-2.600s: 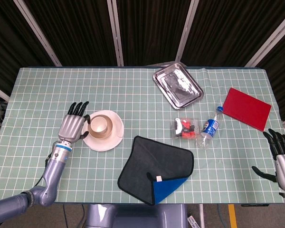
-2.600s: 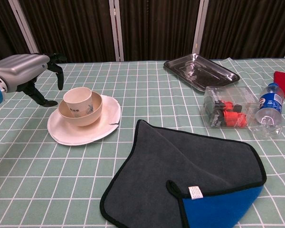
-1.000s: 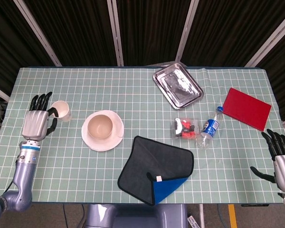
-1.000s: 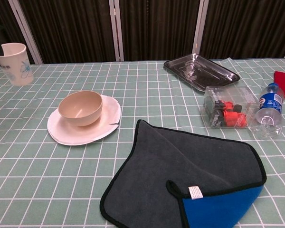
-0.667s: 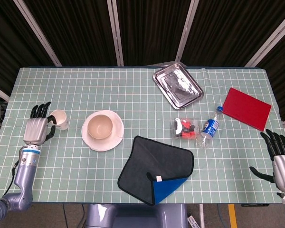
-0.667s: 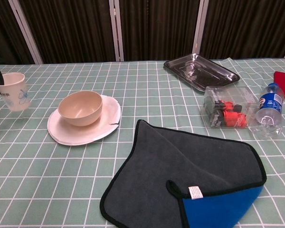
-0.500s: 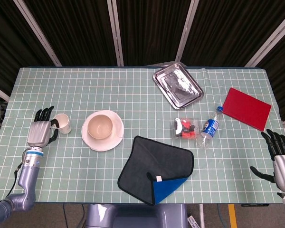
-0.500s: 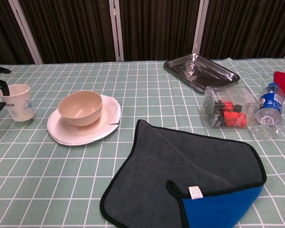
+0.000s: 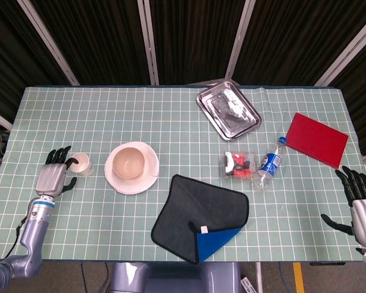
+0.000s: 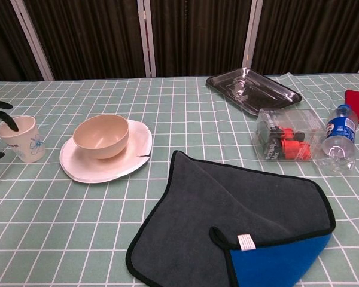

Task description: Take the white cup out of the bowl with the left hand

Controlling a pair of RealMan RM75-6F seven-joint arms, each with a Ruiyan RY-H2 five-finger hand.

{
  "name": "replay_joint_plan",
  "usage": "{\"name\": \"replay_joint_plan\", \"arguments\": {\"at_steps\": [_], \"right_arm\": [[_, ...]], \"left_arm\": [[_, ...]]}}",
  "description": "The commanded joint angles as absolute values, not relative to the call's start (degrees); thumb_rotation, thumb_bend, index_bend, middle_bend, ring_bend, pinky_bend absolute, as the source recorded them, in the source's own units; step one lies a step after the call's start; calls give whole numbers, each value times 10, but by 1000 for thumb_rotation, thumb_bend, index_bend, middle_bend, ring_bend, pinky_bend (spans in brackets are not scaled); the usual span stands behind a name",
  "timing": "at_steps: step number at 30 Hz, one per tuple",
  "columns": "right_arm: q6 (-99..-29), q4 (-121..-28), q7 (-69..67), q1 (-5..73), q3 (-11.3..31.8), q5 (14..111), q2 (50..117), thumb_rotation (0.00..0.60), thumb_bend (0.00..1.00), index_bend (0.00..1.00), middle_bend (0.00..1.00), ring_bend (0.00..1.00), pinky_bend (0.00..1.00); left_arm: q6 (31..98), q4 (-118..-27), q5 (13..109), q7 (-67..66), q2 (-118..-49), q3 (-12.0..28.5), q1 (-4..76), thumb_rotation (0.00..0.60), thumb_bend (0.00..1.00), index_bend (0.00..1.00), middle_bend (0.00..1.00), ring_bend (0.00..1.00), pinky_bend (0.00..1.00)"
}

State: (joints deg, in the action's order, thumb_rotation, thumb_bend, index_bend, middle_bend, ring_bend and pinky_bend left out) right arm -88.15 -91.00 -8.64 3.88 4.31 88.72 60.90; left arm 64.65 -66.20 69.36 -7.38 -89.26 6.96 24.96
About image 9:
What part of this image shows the metal table leg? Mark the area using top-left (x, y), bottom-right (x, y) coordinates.
top-left (254, 261), bottom-right (264, 293)

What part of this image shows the red rectangular board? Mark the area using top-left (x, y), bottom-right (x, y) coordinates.
top-left (285, 112), bottom-right (350, 170)

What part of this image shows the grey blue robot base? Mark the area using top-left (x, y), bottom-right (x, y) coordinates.
top-left (109, 261), bottom-right (242, 293)

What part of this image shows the white round plate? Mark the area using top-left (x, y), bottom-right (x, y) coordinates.
top-left (104, 141), bottom-right (159, 195)

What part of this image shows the grey and blue cloth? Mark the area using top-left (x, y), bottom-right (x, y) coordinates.
top-left (151, 174), bottom-right (250, 265)

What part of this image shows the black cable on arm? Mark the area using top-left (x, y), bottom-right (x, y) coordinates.
top-left (3, 217), bottom-right (28, 261)

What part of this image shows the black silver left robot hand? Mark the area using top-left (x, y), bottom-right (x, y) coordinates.
top-left (35, 145), bottom-right (78, 197)

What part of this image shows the beige bowl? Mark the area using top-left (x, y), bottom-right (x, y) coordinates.
top-left (112, 147), bottom-right (145, 180)

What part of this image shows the black floor cable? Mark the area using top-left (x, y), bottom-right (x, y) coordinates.
top-left (80, 261), bottom-right (111, 293)

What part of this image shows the clear box with red toys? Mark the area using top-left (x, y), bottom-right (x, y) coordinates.
top-left (221, 151), bottom-right (257, 179)

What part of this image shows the rectangular stainless steel tray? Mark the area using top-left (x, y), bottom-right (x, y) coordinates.
top-left (196, 81), bottom-right (262, 142)

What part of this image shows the blue floor cable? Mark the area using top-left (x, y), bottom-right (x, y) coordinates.
top-left (278, 261), bottom-right (295, 293)

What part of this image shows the green checkered tablecloth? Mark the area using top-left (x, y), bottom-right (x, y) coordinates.
top-left (0, 86), bottom-right (366, 262)

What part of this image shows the small white cup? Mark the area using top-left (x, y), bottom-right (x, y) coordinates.
top-left (69, 153), bottom-right (95, 177)

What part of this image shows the clear plastic bottle blue label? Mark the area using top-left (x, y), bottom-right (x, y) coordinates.
top-left (251, 136), bottom-right (289, 192)

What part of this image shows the black corrugated partition panel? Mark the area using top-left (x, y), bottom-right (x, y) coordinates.
top-left (29, 0), bottom-right (151, 86)
top-left (148, 0), bottom-right (245, 86)
top-left (231, 0), bottom-right (366, 87)
top-left (0, 0), bottom-right (71, 123)
top-left (328, 38), bottom-right (366, 156)

